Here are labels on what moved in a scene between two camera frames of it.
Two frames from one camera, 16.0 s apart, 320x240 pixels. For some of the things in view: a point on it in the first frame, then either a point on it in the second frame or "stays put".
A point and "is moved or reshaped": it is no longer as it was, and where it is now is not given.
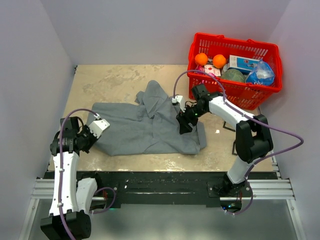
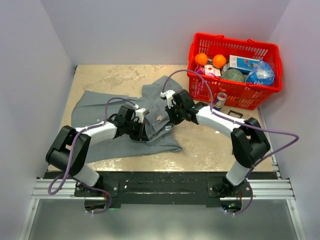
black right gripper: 184,119 -> 175,121
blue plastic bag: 263,74 stays put
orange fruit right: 219,61 stays put
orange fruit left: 201,59 stays put
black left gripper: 86,129 -> 141,135
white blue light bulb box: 244,64 stays put
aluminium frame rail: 44,189 stays put
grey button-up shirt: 149,126 is moved or reshaped
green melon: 234,75 stays put
